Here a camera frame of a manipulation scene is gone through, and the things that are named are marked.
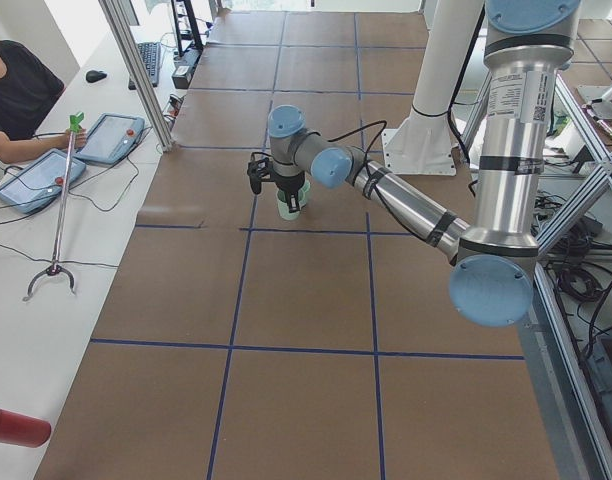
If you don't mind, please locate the person in black shirt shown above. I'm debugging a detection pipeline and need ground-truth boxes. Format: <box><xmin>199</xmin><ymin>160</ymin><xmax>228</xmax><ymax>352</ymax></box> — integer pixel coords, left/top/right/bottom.
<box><xmin>0</xmin><ymin>40</ymin><xmax>70</xmax><ymax>164</ymax></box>

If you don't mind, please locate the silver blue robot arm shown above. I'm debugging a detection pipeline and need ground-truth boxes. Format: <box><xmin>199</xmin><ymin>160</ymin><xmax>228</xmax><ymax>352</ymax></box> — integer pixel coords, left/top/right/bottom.
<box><xmin>248</xmin><ymin>1</ymin><xmax>579</xmax><ymax>327</ymax></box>

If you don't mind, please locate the brown paper table mat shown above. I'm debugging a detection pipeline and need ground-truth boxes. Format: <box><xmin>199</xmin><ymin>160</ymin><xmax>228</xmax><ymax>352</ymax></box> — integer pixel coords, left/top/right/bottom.
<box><xmin>37</xmin><ymin>12</ymin><xmax>558</xmax><ymax>479</ymax></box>

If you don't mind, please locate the black computer mouse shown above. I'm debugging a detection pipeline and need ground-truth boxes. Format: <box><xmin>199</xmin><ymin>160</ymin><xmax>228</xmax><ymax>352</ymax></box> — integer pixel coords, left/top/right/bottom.
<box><xmin>85</xmin><ymin>70</ymin><xmax>107</xmax><ymax>83</ymax></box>

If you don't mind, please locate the far blue teach pendant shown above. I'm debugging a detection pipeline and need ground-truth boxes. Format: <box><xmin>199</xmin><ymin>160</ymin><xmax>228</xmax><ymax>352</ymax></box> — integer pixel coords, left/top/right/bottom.
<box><xmin>75</xmin><ymin>113</ymin><xmax>145</xmax><ymax>166</ymax></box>

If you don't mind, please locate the person's hand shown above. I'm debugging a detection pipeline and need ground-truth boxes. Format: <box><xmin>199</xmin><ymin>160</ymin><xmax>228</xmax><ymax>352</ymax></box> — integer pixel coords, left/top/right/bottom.
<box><xmin>58</xmin><ymin>129</ymin><xmax>87</xmax><ymax>150</ymax></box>

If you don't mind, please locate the near blue teach pendant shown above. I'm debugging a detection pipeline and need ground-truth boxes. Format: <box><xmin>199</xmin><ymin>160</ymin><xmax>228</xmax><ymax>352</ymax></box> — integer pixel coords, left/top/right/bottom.
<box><xmin>0</xmin><ymin>149</ymin><xmax>67</xmax><ymax>213</ymax></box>

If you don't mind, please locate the aluminium side frame rail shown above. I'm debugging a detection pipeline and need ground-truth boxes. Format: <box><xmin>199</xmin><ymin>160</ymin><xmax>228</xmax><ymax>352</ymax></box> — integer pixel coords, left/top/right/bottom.
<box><xmin>519</xmin><ymin>79</ymin><xmax>612</xmax><ymax>479</ymax></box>

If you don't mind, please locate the blue teach pendant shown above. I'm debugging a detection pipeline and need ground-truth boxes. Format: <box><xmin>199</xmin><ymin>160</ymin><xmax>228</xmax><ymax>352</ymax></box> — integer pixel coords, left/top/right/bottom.
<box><xmin>75</xmin><ymin>113</ymin><xmax>145</xmax><ymax>166</ymax></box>
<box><xmin>0</xmin><ymin>149</ymin><xmax>67</xmax><ymax>213</ymax></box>

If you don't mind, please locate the black keyboard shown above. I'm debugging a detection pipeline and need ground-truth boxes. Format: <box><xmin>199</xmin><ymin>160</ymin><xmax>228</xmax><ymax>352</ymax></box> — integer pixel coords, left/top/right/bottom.
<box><xmin>137</xmin><ymin>42</ymin><xmax>161</xmax><ymax>87</ymax></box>

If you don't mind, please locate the red bottle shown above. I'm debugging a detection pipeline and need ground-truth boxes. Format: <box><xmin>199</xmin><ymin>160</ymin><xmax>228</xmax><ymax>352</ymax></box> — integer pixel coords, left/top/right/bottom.
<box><xmin>0</xmin><ymin>409</ymin><xmax>52</xmax><ymax>448</ymax></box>

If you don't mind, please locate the mint green far cup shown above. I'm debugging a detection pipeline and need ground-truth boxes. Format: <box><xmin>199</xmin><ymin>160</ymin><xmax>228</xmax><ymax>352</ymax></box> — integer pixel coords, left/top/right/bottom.
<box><xmin>298</xmin><ymin>180</ymin><xmax>311</xmax><ymax>209</ymax></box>

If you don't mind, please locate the aluminium frame post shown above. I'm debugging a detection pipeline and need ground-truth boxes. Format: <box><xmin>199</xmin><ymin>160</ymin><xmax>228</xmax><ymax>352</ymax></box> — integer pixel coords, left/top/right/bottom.
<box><xmin>98</xmin><ymin>0</ymin><xmax>174</xmax><ymax>152</ymax></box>

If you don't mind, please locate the green handled reacher grabber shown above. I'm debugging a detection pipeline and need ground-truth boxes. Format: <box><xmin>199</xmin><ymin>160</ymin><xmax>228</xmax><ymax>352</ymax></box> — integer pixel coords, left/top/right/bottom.
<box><xmin>22</xmin><ymin>111</ymin><xmax>85</xmax><ymax>302</ymax></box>

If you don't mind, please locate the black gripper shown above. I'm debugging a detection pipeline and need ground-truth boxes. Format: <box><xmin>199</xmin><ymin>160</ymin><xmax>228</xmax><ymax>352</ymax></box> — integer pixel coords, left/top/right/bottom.
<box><xmin>275</xmin><ymin>172</ymin><xmax>305</xmax><ymax>212</ymax></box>

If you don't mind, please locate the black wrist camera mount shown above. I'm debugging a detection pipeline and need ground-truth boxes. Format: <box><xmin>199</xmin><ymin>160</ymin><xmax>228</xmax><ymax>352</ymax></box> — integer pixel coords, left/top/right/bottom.
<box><xmin>247</xmin><ymin>152</ymin><xmax>273</xmax><ymax>195</ymax></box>

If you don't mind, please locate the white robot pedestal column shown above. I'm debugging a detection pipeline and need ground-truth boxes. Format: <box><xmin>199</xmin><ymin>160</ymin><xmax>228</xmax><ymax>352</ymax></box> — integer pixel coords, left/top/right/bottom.
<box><xmin>383</xmin><ymin>0</ymin><xmax>484</xmax><ymax>176</ymax></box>

